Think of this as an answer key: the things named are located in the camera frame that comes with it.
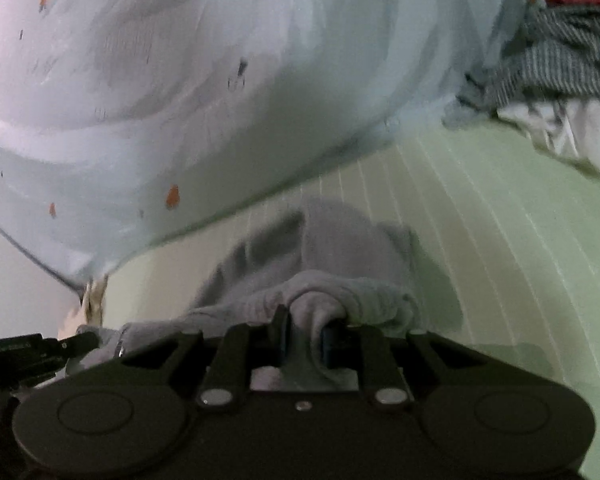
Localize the green checked bed sheet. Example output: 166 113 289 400
104 125 600 479

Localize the beige pink folded cloth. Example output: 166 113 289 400
57 275 108 339

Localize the white garment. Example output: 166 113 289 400
496 99 600 174

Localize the grey plaid shirt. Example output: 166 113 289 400
442 6 600 129

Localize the grey zip hoodie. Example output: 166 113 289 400
65 198 419 391

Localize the light green carrot-print quilt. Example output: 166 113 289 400
0 0 526 285

